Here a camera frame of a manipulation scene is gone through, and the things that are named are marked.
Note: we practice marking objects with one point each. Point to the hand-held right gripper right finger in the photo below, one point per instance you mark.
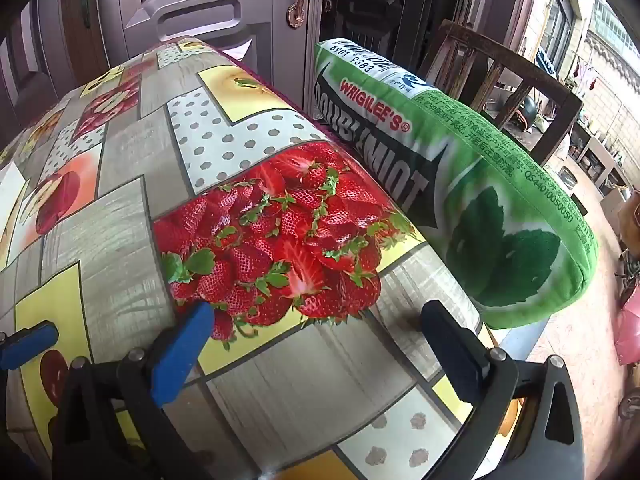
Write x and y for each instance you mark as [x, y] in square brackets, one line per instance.
[452, 355]

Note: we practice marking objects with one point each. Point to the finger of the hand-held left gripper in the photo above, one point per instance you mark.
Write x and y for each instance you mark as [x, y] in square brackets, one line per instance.
[27, 345]

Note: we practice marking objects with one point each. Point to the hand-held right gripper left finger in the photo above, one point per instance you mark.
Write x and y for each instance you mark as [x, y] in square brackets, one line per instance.
[180, 355]

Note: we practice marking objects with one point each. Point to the fruit print tablecloth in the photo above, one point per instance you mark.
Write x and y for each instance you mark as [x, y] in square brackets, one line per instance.
[125, 235]

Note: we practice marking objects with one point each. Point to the pink plastic bag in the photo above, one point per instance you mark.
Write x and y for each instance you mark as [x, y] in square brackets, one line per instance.
[630, 330]

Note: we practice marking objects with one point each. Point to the green gum print cushion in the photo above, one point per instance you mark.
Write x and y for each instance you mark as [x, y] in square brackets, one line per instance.
[475, 160]

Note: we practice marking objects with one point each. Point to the low cluttered shelf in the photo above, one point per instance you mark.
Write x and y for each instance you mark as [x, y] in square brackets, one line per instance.
[600, 165]

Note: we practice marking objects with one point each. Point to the dark wooden chair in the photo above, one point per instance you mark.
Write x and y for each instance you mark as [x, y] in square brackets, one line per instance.
[560, 125]

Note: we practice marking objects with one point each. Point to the plain purple door leaf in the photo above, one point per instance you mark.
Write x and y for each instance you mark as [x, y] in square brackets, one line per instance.
[50, 60]

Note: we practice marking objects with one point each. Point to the dark barred security door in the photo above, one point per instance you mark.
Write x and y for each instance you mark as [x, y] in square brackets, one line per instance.
[380, 10]

